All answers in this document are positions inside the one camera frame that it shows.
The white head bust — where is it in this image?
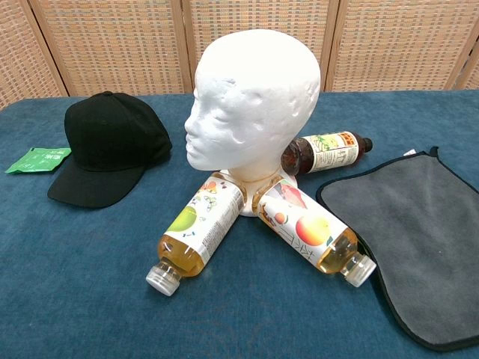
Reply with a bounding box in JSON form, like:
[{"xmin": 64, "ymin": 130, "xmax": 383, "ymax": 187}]
[{"xmin": 184, "ymin": 28, "xmax": 322, "ymax": 218}]

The green tea packet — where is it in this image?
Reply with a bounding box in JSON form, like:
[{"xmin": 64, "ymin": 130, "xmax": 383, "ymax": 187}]
[{"xmin": 4, "ymin": 147, "xmax": 72, "ymax": 175}]

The grey microfibre cloth black trim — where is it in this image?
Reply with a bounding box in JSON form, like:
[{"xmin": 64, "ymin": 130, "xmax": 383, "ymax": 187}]
[{"xmin": 316, "ymin": 146, "xmax": 479, "ymax": 353}]

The peach label drink bottle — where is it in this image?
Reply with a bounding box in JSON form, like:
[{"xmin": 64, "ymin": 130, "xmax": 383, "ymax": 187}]
[{"xmin": 251, "ymin": 178, "xmax": 377, "ymax": 288}]

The blue velvet tablecloth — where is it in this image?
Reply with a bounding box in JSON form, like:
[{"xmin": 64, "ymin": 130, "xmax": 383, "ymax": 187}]
[{"xmin": 0, "ymin": 88, "xmax": 479, "ymax": 359}]

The black baseball cap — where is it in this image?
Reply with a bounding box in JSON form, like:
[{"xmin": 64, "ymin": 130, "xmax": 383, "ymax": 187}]
[{"xmin": 46, "ymin": 90, "xmax": 174, "ymax": 209}]

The woven rattan folding screen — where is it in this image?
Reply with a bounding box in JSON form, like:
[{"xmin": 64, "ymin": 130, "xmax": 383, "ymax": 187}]
[{"xmin": 0, "ymin": 0, "xmax": 479, "ymax": 111}]

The green apple label drink bottle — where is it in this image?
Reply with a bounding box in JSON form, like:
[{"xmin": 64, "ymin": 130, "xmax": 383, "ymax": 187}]
[{"xmin": 145, "ymin": 172, "xmax": 248, "ymax": 297}]

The dark tea bottle black cap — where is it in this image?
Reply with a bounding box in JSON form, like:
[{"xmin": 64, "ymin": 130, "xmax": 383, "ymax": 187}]
[{"xmin": 281, "ymin": 130, "xmax": 373, "ymax": 176}]

